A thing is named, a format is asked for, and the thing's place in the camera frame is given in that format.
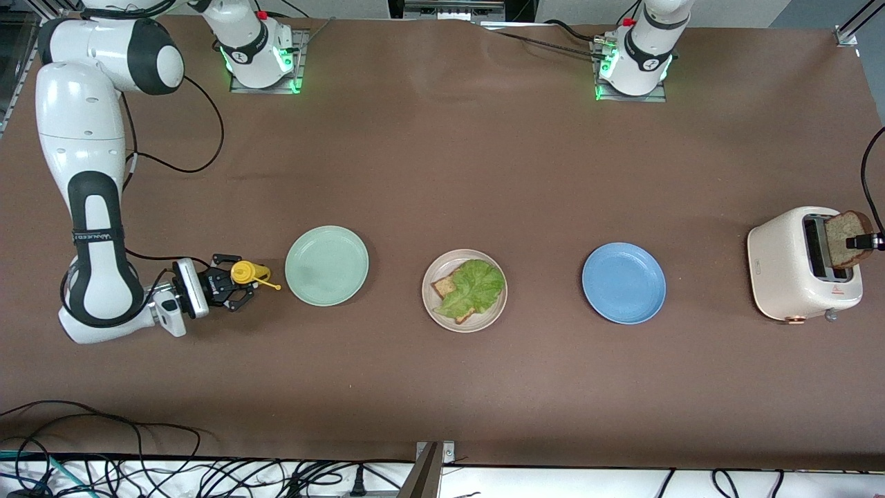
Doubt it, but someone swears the yellow squeeze bottle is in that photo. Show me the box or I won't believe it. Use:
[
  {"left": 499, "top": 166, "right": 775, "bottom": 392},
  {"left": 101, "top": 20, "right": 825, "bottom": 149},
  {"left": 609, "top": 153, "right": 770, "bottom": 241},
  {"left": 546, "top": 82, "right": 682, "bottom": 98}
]
[{"left": 230, "top": 260, "right": 283, "bottom": 291}]

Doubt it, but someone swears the brown bread slice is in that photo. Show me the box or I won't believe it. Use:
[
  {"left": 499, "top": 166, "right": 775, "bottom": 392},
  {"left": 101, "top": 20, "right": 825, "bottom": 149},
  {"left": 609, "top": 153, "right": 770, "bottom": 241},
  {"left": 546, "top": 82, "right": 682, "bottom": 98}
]
[
  {"left": 825, "top": 210, "right": 876, "bottom": 270},
  {"left": 431, "top": 275, "right": 478, "bottom": 325}
]

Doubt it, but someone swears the green lettuce leaf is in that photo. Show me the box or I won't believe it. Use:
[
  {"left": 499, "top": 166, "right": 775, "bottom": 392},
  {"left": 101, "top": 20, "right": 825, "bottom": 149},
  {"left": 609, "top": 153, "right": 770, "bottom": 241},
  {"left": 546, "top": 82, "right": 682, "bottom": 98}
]
[{"left": 438, "top": 259, "right": 506, "bottom": 320}]

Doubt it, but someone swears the mint green plate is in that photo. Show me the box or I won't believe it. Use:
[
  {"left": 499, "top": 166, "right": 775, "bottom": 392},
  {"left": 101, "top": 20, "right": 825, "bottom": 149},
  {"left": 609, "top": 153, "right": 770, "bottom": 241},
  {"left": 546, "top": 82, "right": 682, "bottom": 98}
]
[{"left": 284, "top": 225, "right": 370, "bottom": 307}]

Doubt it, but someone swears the beige plate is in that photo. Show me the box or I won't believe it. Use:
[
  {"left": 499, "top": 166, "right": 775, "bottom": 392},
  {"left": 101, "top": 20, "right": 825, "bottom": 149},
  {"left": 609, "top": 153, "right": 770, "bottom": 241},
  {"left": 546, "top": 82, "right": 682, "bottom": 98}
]
[{"left": 422, "top": 248, "right": 508, "bottom": 333}]

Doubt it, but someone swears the blue plate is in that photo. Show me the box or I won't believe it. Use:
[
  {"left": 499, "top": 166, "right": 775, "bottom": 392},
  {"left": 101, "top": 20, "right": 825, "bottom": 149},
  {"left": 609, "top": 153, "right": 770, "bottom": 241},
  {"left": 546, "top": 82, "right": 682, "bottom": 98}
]
[{"left": 581, "top": 242, "right": 667, "bottom": 325}]

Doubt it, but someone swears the white toaster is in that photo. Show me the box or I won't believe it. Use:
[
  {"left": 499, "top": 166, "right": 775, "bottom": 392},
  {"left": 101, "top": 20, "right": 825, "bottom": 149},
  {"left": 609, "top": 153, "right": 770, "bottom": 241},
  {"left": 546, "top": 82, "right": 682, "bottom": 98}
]
[{"left": 746, "top": 206, "right": 864, "bottom": 324}]

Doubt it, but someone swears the dark crate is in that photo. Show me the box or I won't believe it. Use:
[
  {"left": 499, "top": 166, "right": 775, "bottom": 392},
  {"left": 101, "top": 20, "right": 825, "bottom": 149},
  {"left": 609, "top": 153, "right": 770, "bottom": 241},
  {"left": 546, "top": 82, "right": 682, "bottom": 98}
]
[{"left": 0, "top": 10, "right": 39, "bottom": 132}]

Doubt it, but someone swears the silver metal bar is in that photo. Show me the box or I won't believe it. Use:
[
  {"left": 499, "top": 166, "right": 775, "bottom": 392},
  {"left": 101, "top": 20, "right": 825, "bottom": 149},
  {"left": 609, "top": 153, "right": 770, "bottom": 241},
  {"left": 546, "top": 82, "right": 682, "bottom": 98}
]
[{"left": 403, "top": 0, "right": 507, "bottom": 17}]

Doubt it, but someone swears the black looping cable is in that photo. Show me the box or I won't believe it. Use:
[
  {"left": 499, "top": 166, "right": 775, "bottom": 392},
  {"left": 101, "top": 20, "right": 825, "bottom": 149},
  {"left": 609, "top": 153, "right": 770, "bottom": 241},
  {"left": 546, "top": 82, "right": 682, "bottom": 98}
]
[{"left": 0, "top": 400, "right": 203, "bottom": 485}]

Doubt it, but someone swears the aluminium profile rail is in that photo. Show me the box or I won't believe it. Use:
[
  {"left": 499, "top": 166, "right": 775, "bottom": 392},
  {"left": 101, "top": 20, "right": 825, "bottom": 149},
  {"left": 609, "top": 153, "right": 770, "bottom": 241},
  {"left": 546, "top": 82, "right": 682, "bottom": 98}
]
[{"left": 835, "top": 0, "right": 885, "bottom": 48}]

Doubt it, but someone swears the teal cable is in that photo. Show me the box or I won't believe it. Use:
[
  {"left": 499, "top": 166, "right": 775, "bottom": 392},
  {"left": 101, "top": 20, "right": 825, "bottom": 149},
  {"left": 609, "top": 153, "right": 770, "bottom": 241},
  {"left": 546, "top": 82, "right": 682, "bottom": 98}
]
[{"left": 0, "top": 450, "right": 78, "bottom": 498}]

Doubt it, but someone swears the aluminium post with bracket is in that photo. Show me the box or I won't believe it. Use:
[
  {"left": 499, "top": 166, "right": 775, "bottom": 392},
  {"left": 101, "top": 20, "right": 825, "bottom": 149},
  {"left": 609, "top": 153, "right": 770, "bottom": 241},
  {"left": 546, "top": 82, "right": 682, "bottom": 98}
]
[{"left": 398, "top": 441, "right": 457, "bottom": 498}]

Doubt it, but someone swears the black base cable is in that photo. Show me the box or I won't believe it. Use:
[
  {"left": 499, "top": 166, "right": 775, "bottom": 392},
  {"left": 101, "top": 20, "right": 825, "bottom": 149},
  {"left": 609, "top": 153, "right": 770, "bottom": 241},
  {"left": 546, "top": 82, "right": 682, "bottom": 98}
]
[{"left": 482, "top": 19, "right": 604, "bottom": 57}]

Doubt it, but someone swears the black equipment frame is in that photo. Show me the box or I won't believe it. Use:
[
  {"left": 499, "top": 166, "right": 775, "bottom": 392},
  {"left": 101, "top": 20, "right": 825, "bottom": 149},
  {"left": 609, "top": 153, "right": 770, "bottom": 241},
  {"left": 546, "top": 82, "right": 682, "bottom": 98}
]
[{"left": 387, "top": 0, "right": 540, "bottom": 23}]

